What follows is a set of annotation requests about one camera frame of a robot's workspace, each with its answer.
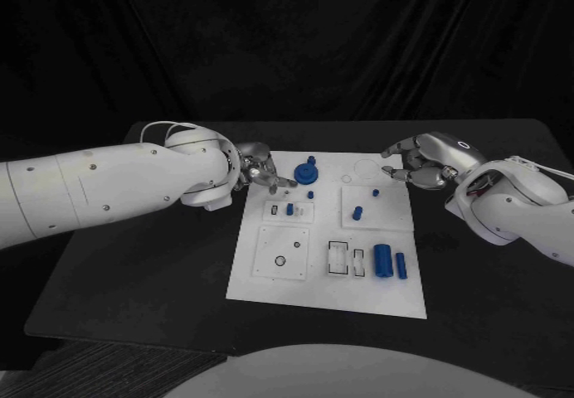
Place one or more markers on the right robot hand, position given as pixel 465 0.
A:
pixel 437 158

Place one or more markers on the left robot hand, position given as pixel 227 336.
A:
pixel 261 172

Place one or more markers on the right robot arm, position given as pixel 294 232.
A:
pixel 514 202

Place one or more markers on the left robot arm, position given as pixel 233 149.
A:
pixel 111 183

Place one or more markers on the white task board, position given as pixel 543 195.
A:
pixel 328 236

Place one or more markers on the blue gear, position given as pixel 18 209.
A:
pixel 305 174

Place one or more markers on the small blue knob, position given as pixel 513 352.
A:
pixel 310 160

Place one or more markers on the blue plug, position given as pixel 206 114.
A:
pixel 289 209

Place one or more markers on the thick long blue cylinder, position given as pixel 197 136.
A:
pixel 382 260

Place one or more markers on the thin long blue cylinder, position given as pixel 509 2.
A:
pixel 401 265

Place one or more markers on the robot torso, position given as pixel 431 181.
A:
pixel 340 373

